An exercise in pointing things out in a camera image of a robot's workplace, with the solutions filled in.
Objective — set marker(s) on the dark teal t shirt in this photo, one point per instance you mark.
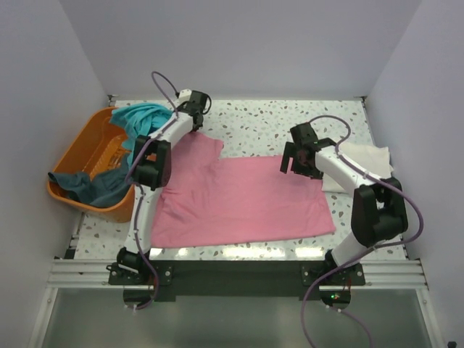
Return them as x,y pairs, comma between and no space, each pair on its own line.
105,190

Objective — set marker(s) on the folded white t shirt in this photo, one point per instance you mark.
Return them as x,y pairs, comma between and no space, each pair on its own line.
372,158

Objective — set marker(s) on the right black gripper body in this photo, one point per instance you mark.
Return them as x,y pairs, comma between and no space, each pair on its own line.
298,158

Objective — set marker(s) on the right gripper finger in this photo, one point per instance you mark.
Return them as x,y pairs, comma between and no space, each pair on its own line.
288,154
312,173

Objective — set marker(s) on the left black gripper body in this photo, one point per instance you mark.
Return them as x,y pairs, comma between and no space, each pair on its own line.
196,128

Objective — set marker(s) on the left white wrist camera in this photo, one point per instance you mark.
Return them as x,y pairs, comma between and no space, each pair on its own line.
184,95

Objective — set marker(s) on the pink t shirt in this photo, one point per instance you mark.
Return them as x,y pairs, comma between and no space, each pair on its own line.
210,200

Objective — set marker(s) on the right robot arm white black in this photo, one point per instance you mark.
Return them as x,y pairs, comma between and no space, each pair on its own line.
378,208

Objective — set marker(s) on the turquoise t shirt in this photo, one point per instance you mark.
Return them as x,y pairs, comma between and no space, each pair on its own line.
139,120

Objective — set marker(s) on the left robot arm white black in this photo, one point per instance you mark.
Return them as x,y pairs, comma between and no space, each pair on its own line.
151,171

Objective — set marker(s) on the orange plastic laundry basket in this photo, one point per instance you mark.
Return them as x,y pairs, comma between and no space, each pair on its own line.
97,148

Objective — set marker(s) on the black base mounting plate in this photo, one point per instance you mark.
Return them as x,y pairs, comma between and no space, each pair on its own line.
191,278

